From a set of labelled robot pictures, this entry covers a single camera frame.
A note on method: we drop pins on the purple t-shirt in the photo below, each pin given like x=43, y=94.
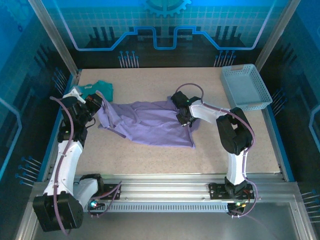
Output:
x=155, y=125

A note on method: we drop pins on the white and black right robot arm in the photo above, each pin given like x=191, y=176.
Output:
x=236, y=167

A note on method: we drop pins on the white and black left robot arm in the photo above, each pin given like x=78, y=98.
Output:
x=67, y=160

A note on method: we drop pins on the teal folded t-shirt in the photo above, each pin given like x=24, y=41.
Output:
x=102, y=87

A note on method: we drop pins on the blue table edge strip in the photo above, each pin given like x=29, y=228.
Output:
x=50, y=150
x=280, y=150

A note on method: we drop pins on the grey perforated plastic basket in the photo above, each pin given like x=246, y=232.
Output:
x=245, y=87

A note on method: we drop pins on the small LED circuit board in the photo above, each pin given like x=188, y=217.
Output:
x=93, y=204
x=237, y=204

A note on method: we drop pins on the grey metal lower panel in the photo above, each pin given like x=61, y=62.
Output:
x=162, y=227

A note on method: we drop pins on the aluminium frame post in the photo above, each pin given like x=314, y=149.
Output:
x=274, y=37
x=57, y=37

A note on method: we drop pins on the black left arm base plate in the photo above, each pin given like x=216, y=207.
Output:
x=112, y=192

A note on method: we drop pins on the aluminium mounting rail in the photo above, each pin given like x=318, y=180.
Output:
x=162, y=186

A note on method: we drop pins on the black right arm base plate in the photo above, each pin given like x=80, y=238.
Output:
x=216, y=191

